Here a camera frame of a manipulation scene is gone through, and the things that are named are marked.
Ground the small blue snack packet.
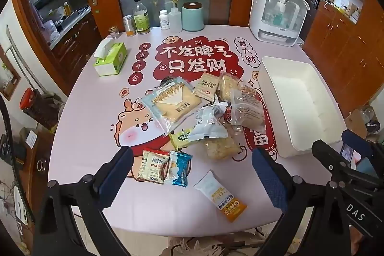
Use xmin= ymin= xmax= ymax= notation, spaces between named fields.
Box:
xmin=164 ymin=150 xmax=192 ymax=187

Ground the wooden wall cabinet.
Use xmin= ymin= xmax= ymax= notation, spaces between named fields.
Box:
xmin=302 ymin=0 xmax=384 ymax=117

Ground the white plastic bin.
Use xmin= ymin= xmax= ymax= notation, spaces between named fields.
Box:
xmin=258 ymin=56 xmax=348 ymax=158

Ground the wooden wall frame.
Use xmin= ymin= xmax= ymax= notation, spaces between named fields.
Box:
xmin=0 ymin=46 xmax=22 ymax=101

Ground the white countertop sterilizer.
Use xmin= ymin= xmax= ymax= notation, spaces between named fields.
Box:
xmin=248 ymin=0 xmax=309 ymax=47

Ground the green tissue box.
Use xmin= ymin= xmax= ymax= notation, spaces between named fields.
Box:
xmin=92 ymin=38 xmax=128 ymax=77

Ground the white pill bottle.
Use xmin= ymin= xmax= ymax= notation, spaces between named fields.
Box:
xmin=159 ymin=10 xmax=170 ymax=30

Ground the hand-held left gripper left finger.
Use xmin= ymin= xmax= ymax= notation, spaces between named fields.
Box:
xmin=36 ymin=146 xmax=134 ymax=256

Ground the cardboard box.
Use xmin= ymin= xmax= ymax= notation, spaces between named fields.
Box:
xmin=345 ymin=107 xmax=376 ymax=138

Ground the teal ceramic canister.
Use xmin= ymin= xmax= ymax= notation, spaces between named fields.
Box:
xmin=182 ymin=2 xmax=205 ymax=32

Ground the clear nut brittle packet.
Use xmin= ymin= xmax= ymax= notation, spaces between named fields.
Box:
xmin=231 ymin=83 xmax=267 ymax=134

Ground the silver metal can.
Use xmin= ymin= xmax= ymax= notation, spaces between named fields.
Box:
xmin=123 ymin=15 xmax=137 ymax=36

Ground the small red snack packet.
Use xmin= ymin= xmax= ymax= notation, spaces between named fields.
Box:
xmin=223 ymin=107 xmax=236 ymax=125

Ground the white squeeze bottle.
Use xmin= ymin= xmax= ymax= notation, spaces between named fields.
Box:
xmin=164 ymin=0 xmax=183 ymax=32

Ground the clear puffed rice packet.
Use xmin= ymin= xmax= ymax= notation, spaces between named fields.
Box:
xmin=202 ymin=134 xmax=242 ymax=161
xmin=217 ymin=71 xmax=240 ymax=102

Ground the wooden kitchen cabinet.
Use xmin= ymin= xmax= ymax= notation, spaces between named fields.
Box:
xmin=48 ymin=7 xmax=101 ymax=87

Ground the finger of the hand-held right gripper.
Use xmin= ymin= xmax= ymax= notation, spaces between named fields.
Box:
xmin=311 ymin=140 xmax=379 ymax=189
xmin=342 ymin=129 xmax=384 ymax=163

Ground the green label glass bottle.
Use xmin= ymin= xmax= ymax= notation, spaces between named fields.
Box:
xmin=133 ymin=0 xmax=150 ymax=35

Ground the white orange snack bar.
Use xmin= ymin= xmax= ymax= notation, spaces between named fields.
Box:
xmin=193 ymin=170 xmax=248 ymax=223

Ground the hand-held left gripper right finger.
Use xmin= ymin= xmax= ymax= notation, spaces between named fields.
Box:
xmin=251 ymin=147 xmax=352 ymax=256

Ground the orange barcode snack packet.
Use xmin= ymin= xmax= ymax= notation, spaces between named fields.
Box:
xmin=133 ymin=147 xmax=171 ymax=185

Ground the yellow green snack packet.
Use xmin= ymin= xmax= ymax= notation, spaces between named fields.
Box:
xmin=168 ymin=128 xmax=194 ymax=151

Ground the pink printed tablecloth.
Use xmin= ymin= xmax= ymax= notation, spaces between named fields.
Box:
xmin=47 ymin=24 xmax=356 ymax=240

